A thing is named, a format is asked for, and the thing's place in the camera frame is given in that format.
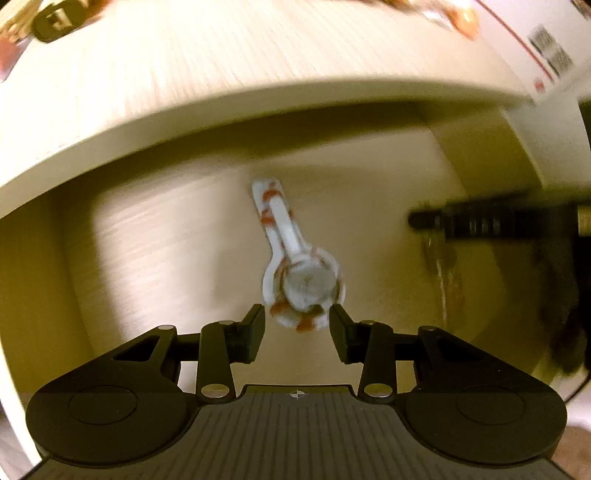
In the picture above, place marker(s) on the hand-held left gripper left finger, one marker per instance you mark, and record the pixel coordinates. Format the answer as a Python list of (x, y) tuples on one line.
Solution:
[(253, 333)]

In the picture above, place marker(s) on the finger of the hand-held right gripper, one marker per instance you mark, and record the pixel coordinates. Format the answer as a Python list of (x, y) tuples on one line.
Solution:
[(485, 221)]

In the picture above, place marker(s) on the red packet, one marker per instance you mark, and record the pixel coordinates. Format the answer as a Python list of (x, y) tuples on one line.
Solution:
[(5, 54)]

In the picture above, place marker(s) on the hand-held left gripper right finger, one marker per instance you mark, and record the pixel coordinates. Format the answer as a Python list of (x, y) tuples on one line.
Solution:
[(341, 333)]

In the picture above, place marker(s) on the yellow wafer stick packet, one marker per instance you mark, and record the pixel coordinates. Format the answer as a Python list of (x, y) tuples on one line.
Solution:
[(18, 16)]

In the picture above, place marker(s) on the white orange patterned spoon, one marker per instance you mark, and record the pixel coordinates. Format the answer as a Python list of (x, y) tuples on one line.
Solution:
[(307, 282)]

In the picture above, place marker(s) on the clear packet with brown snack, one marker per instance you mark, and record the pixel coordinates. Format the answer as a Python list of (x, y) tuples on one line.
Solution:
[(444, 273)]

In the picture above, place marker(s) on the white cardboard box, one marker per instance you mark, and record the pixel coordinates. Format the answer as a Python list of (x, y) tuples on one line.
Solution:
[(535, 41)]

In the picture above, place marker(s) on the orange plastic pumpkin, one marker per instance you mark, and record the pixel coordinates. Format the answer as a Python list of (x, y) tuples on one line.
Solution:
[(465, 19)]

